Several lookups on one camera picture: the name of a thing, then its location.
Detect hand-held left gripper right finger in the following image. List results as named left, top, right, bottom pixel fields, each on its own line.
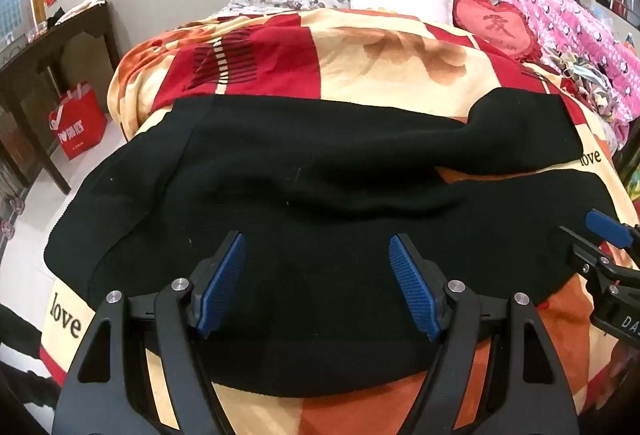
left=389, top=233, right=583, bottom=435

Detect dark wooden table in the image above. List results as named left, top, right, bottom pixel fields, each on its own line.
left=0, top=2, right=121, bottom=196

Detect pile of patterned cloths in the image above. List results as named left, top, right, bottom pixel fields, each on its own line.
left=542, top=50, right=626, bottom=120

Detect red and yellow printed blanket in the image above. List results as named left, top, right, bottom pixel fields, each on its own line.
left=40, top=7, right=640, bottom=435

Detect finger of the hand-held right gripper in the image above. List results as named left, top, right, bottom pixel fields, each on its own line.
left=559, top=226, right=617, bottom=276
left=585, top=209, right=640, bottom=252

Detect red heart-shaped pillow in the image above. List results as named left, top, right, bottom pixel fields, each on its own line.
left=452, top=0, right=543, bottom=63

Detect black sweater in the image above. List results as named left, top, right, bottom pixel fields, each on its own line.
left=44, top=87, right=623, bottom=398

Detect red shopping bag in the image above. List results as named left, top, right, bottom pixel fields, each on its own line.
left=48, top=82, right=108, bottom=160

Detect pale pink cloth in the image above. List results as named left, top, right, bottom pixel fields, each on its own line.
left=55, top=0, right=108, bottom=23

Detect blue face mask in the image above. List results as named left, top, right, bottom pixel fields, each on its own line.
left=562, top=62, right=606, bottom=86

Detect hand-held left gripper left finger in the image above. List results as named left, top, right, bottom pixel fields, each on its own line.
left=52, top=230, right=247, bottom=435

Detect pink printed blanket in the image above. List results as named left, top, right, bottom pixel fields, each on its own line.
left=495, top=0, right=640, bottom=136

